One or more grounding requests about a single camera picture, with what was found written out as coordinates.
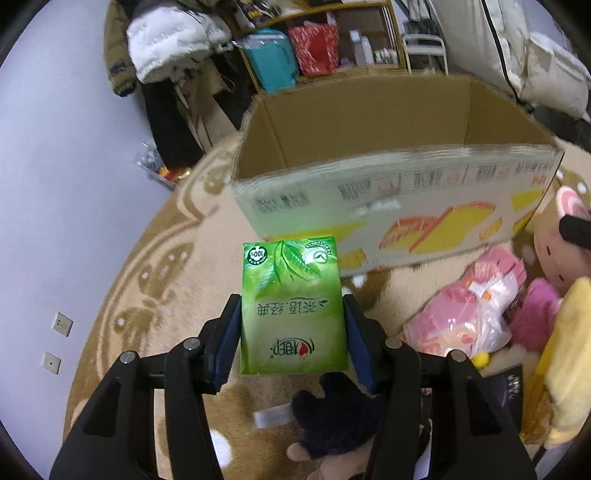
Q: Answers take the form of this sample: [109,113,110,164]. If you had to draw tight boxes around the pink swirl plush toy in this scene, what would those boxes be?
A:
[534,186,590,295]

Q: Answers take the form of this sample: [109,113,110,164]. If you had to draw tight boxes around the black Face tissue pack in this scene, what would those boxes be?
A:
[485,364,524,432]

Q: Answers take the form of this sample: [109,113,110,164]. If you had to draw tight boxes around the yellow plush toy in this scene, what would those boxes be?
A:
[521,277,591,449]

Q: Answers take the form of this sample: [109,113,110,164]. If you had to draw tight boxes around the dark purple haired plush doll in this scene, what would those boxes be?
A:
[285,372,433,480]

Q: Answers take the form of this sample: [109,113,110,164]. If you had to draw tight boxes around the green tissue pack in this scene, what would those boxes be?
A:
[240,237,349,375]

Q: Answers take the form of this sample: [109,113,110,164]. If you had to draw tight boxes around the magenta plush toy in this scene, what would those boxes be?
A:
[509,278,562,354]

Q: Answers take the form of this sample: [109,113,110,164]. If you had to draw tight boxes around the open cardboard box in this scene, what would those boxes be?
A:
[231,74,564,276]

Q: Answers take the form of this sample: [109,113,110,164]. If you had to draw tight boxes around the white metal trolley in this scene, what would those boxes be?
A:
[402,33,449,75]

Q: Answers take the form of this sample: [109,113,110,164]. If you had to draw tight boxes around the plastic bag of snacks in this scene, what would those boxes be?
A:
[134,140,191,190]

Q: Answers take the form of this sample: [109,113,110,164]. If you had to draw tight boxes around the black trousers hanging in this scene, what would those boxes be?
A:
[140,80,204,169]

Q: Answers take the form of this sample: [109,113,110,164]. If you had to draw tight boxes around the red gift bag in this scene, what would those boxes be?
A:
[288,24,339,77]

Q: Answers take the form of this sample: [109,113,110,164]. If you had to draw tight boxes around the wooden bookshelf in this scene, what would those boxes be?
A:
[235,1,410,93]

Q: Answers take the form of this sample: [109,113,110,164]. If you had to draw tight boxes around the teal storage bag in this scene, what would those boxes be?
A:
[238,28,298,93]

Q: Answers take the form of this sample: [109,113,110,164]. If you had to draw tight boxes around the olive brown coat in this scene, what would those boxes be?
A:
[102,0,209,98]

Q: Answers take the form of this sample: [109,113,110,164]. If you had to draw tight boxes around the white puffer jacket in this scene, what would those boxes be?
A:
[126,1,231,84]

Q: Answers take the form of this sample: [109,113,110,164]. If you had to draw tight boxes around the lower wall socket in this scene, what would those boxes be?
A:
[41,352,61,375]

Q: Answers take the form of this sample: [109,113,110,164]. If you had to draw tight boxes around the wall socket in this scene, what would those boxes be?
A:
[41,352,61,375]
[52,312,73,337]

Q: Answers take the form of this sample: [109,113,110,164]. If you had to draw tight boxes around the upper wall socket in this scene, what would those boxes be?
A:
[52,312,73,337]

